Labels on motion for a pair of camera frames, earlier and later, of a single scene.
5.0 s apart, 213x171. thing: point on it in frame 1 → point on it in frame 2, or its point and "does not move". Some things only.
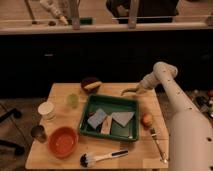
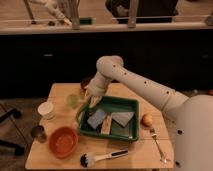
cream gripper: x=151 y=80 → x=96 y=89
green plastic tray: x=109 y=105 does not move
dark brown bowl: x=89 y=81 does not move
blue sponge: x=96 y=118 does not move
